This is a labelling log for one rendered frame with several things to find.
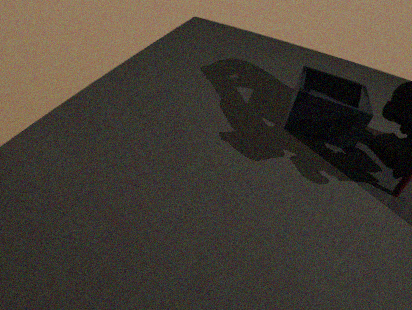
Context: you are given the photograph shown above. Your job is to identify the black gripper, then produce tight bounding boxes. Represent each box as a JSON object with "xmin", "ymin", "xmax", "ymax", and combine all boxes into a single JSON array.
[{"xmin": 368, "ymin": 125, "xmax": 412, "ymax": 179}]

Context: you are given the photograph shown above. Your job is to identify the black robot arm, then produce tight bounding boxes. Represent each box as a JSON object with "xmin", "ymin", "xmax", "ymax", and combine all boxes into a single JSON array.
[{"xmin": 382, "ymin": 82, "xmax": 412, "ymax": 134}]

